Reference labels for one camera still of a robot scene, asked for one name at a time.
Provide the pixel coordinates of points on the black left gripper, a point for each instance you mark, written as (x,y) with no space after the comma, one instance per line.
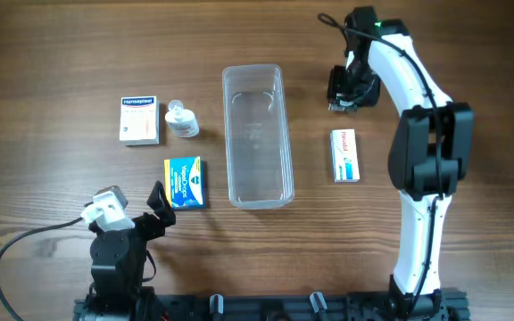
(145,222)

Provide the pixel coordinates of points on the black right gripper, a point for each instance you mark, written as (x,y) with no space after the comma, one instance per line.
(344,101)

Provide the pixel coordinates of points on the small white sanitizer bottle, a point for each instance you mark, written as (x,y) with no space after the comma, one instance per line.
(181,121)

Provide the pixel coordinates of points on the white Panadol box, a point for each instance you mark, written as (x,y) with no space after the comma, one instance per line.
(344,155)

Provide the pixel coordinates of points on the white Hansaplast plaster box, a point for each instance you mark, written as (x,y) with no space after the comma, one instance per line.
(139,120)

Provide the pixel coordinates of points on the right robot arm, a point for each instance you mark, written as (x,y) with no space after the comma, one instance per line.
(428,156)

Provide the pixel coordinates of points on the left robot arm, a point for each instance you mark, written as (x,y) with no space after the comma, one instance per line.
(119,253)

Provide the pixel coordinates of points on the clear plastic container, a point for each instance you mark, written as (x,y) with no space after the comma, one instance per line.
(259,159)

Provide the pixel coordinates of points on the blue yellow VapoDrops box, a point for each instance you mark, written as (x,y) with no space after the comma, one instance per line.
(183,179)

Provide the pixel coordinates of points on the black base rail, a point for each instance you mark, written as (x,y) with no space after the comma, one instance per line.
(352,306)

